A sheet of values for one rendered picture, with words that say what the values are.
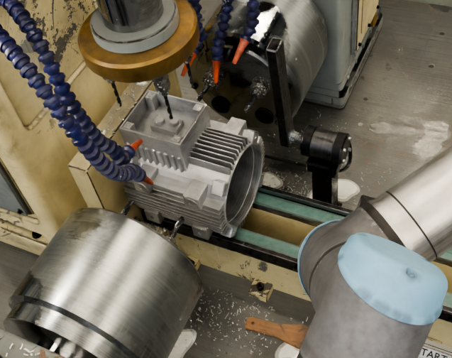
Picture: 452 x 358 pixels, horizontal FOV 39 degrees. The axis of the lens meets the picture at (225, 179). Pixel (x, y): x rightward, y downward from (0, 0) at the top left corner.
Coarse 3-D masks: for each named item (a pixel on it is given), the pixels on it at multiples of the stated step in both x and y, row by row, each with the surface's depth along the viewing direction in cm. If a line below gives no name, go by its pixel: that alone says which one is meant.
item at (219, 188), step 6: (246, 132) 110; (252, 132) 110; (258, 132) 112; (252, 138) 110; (132, 162) 110; (216, 180) 104; (222, 180) 105; (216, 186) 104; (222, 186) 104; (216, 192) 104; (222, 192) 104; (234, 228) 114; (222, 234) 114; (228, 234) 113; (234, 234) 115
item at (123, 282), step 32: (64, 224) 97; (96, 224) 92; (128, 224) 92; (64, 256) 90; (96, 256) 89; (128, 256) 90; (160, 256) 92; (32, 288) 88; (64, 288) 86; (96, 288) 86; (128, 288) 88; (160, 288) 90; (192, 288) 96; (32, 320) 85; (64, 320) 85; (96, 320) 84; (128, 320) 86; (160, 320) 90; (64, 352) 88; (96, 352) 84; (128, 352) 86; (160, 352) 91
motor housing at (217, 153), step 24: (216, 144) 107; (240, 144) 107; (192, 168) 108; (216, 168) 106; (240, 168) 121; (144, 192) 112; (168, 192) 109; (240, 192) 121; (168, 216) 116; (192, 216) 110; (216, 216) 107; (240, 216) 118
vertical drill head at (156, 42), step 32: (96, 0) 88; (128, 0) 85; (160, 0) 90; (96, 32) 90; (128, 32) 89; (160, 32) 89; (192, 32) 91; (96, 64) 90; (128, 64) 88; (160, 64) 88
